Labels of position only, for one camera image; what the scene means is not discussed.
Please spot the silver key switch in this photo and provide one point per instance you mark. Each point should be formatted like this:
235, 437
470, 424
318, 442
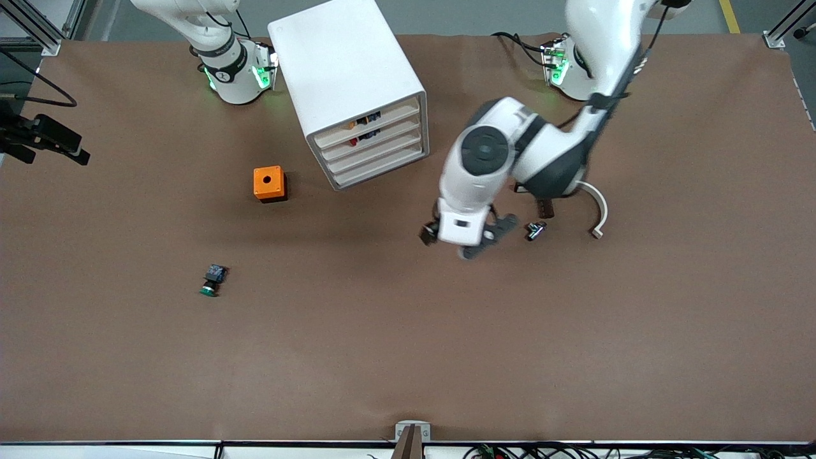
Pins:
535, 231

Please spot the orange box with hole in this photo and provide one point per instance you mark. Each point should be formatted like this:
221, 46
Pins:
268, 182

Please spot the white plastic drawer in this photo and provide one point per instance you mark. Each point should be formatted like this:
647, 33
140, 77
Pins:
389, 162
395, 113
386, 148
392, 132

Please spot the green push button switch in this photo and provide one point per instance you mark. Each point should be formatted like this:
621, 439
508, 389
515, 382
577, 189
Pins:
210, 285

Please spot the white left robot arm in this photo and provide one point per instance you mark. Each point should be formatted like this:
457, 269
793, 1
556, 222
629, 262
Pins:
542, 153

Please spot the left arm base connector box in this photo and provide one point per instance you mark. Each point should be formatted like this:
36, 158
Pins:
554, 64

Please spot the white curved plastic bracket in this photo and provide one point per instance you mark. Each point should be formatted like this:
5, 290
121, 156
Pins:
600, 207

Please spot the aluminium frame profile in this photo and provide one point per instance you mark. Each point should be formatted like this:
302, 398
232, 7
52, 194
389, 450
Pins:
772, 39
50, 46

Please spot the grey metal bracket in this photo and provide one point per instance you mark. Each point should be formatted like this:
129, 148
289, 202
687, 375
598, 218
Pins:
401, 430

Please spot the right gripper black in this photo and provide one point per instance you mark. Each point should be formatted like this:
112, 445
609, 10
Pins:
18, 137

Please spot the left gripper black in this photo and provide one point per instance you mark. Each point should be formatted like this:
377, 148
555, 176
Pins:
428, 234

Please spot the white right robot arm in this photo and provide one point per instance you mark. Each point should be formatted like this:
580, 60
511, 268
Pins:
229, 76

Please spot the brown terminal block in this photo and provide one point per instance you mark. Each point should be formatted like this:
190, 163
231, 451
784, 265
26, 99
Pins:
546, 209

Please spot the white drawer cabinet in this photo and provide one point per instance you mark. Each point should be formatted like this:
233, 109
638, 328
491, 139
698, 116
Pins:
344, 57

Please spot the red push button switch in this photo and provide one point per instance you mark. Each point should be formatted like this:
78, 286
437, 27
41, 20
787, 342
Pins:
353, 141

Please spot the yellow push button switch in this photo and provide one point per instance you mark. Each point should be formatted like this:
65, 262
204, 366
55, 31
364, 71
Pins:
352, 127

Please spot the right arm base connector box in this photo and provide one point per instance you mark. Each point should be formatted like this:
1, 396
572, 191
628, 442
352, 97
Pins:
264, 70

